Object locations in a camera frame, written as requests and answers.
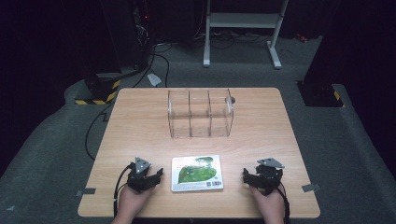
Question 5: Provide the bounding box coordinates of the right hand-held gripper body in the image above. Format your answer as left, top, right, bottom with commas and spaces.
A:
254, 157, 286, 196

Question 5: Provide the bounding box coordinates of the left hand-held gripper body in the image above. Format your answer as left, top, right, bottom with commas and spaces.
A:
126, 156, 157, 193

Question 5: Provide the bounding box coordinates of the white book with green picture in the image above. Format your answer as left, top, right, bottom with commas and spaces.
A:
170, 154, 225, 193

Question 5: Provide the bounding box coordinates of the clear acrylic divided organizer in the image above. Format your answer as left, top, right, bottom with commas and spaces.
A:
166, 88, 235, 139

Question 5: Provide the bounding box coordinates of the person's left hand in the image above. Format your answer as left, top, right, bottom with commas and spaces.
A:
119, 182, 157, 217

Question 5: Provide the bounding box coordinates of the person's right hand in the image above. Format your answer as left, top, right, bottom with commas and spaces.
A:
249, 185, 286, 218

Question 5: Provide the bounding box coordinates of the grey tape strip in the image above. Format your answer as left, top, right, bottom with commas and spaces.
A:
76, 188, 97, 197
301, 183, 321, 193

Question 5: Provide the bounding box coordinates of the pale tape patch on floor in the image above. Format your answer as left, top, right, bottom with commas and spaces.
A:
147, 73, 163, 88

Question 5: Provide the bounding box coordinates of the black yellow striped stand base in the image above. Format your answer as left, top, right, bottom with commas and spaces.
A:
296, 79, 346, 108
74, 73, 121, 106

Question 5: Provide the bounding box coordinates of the white metal stand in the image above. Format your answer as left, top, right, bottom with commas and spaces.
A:
203, 0, 290, 70

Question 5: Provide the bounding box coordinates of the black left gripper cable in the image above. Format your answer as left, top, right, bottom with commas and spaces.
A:
113, 163, 135, 218

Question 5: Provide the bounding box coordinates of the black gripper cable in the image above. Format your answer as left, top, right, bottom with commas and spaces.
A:
276, 182, 291, 224
113, 163, 135, 218

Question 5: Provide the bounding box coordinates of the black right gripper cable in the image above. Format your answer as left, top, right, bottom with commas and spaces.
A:
276, 182, 291, 224

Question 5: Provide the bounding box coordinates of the black floor cable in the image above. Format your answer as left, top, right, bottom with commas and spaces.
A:
84, 40, 172, 161

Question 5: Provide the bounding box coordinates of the dark equipment rack with wires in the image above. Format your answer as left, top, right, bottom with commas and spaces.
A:
102, 0, 157, 71

